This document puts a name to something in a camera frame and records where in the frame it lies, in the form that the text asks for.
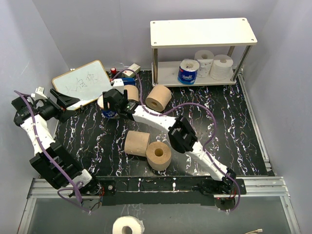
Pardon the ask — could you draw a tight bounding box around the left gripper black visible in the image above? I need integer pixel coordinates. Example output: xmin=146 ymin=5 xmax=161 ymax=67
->
xmin=40 ymin=89 xmax=80 ymax=123

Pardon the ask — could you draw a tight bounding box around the light blue roll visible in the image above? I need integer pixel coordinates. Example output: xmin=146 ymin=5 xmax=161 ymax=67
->
xmin=97 ymin=95 xmax=119 ymax=119

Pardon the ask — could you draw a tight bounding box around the blue Tempo roll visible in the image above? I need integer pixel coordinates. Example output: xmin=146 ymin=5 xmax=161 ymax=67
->
xmin=177 ymin=59 xmax=200 ymax=85

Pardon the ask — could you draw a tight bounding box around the white patterned paper roll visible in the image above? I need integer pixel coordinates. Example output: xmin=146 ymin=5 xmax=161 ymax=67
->
xmin=195 ymin=50 xmax=215 ymax=78

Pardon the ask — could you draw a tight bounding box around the plain white paper roll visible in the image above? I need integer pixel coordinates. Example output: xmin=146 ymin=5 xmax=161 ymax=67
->
xmin=210 ymin=55 xmax=233 ymax=80

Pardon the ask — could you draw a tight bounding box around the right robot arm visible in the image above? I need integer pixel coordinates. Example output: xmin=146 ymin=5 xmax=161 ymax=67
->
xmin=102 ymin=89 xmax=237 ymax=194

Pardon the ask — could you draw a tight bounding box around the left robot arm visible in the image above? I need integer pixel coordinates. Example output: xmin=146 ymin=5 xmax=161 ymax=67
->
xmin=11 ymin=87 xmax=101 ymax=195

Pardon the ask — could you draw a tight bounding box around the white two-tier shelf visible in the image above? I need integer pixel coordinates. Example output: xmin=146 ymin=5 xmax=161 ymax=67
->
xmin=150 ymin=17 xmax=258 ymax=87

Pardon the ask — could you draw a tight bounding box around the brown roll back left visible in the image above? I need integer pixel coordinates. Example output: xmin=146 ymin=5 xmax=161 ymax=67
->
xmin=124 ymin=85 xmax=139 ymax=101

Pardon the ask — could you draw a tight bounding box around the blue stapler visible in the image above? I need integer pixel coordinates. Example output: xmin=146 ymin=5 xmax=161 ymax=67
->
xmin=122 ymin=77 xmax=136 ymax=86

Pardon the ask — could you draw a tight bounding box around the red emergency stop button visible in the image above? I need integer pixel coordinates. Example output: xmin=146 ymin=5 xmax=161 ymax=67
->
xmin=110 ymin=67 xmax=117 ymax=76

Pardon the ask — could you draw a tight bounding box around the white green small box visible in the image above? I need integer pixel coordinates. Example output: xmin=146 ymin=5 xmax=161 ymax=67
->
xmin=122 ymin=63 xmax=141 ymax=78

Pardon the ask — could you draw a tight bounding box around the brown roll back centre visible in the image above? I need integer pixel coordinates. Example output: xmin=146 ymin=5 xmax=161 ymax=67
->
xmin=145 ymin=84 xmax=172 ymax=112

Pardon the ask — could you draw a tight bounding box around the brown roll front lying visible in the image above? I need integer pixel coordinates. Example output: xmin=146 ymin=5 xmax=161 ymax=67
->
xmin=124 ymin=131 xmax=150 ymax=157

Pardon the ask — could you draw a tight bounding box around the brown roll front upright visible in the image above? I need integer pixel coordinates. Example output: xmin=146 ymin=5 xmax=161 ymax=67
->
xmin=146 ymin=141 xmax=172 ymax=171

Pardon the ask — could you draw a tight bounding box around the white roll on floor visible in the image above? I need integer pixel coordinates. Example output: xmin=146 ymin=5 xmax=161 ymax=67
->
xmin=112 ymin=216 xmax=145 ymax=234

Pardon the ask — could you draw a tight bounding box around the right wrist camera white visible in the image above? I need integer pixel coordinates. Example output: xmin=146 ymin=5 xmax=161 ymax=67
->
xmin=111 ymin=78 xmax=124 ymax=95

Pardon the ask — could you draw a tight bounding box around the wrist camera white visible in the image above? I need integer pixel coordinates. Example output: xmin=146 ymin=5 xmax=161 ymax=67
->
xmin=31 ymin=87 xmax=48 ymax=100
xmin=111 ymin=78 xmax=124 ymax=95

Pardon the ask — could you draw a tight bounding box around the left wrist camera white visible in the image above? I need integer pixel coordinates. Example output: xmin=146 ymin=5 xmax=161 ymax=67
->
xmin=31 ymin=87 xmax=48 ymax=100

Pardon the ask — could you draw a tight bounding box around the small whiteboard wooden frame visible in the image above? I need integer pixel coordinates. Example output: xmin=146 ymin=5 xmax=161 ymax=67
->
xmin=52 ymin=60 xmax=112 ymax=110

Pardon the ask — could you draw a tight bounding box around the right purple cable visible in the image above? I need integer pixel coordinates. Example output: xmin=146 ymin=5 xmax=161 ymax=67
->
xmin=110 ymin=69 xmax=241 ymax=212

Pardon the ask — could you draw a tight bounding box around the purple cable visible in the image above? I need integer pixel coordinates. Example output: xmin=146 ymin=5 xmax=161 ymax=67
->
xmin=110 ymin=69 xmax=241 ymax=212
xmin=14 ymin=90 xmax=92 ymax=214

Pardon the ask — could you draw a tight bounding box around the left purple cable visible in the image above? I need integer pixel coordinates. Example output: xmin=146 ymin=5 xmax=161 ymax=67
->
xmin=14 ymin=90 xmax=92 ymax=214

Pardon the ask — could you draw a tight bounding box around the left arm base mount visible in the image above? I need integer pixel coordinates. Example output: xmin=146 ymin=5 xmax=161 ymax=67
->
xmin=79 ymin=175 xmax=116 ymax=203

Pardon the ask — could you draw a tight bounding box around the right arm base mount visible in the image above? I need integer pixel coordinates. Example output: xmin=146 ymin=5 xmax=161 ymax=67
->
xmin=192 ymin=178 xmax=247 ymax=198

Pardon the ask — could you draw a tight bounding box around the aluminium rail frame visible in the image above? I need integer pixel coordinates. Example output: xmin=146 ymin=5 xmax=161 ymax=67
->
xmin=28 ymin=78 xmax=299 ymax=234

